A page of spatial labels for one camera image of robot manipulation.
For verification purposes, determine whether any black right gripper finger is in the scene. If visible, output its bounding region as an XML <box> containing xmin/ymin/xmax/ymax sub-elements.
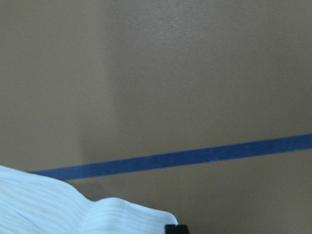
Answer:
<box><xmin>164</xmin><ymin>224</ymin><xmax>188</xmax><ymax>234</ymax></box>

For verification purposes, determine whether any light blue button shirt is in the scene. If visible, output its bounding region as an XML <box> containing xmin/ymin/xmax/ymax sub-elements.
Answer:
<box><xmin>0</xmin><ymin>166</ymin><xmax>178</xmax><ymax>234</ymax></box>

